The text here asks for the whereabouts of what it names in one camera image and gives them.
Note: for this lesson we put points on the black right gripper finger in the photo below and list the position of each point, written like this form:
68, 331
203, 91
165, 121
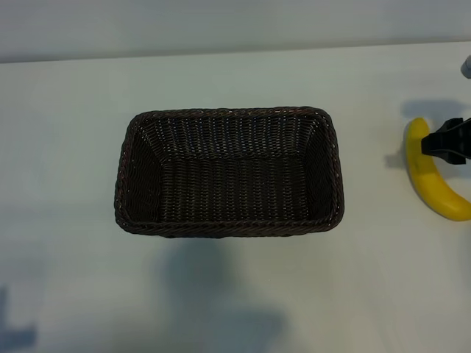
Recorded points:
452, 151
452, 134

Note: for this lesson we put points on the yellow banana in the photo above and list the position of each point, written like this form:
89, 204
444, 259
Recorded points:
423, 176

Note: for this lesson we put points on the dark brown wicker basket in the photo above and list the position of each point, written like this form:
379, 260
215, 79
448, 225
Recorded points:
228, 184

